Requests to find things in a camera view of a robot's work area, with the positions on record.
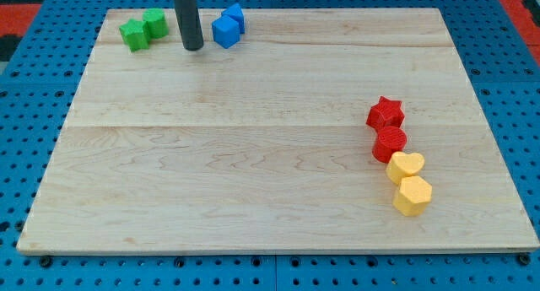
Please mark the blue cube block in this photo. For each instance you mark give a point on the blue cube block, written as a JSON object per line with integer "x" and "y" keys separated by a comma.
{"x": 226, "y": 31}

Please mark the blue triangle block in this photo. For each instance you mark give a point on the blue triangle block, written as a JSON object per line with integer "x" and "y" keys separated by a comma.
{"x": 235, "y": 12}

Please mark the light wooden board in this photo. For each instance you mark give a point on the light wooden board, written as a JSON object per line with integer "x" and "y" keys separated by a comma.
{"x": 263, "y": 148}

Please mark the red cylinder block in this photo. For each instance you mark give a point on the red cylinder block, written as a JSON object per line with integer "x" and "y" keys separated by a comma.
{"x": 388, "y": 140}

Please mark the red star block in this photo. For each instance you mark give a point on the red star block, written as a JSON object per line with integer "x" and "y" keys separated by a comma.
{"x": 385, "y": 113}

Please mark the yellow heart block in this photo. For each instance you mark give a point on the yellow heart block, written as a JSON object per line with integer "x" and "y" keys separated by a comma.
{"x": 402, "y": 165}

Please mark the yellow hexagon block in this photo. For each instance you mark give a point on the yellow hexagon block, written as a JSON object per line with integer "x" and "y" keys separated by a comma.
{"x": 412, "y": 196}

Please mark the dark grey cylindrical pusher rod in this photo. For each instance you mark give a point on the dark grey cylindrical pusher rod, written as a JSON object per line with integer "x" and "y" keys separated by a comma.
{"x": 188, "y": 20}

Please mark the green cylinder block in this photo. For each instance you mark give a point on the green cylinder block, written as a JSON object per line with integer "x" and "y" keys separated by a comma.
{"x": 156, "y": 22}

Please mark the green star block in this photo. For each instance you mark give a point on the green star block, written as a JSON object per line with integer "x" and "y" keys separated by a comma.
{"x": 135, "y": 34}

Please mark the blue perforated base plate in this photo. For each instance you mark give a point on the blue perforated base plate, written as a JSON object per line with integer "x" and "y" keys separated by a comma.
{"x": 41, "y": 78}

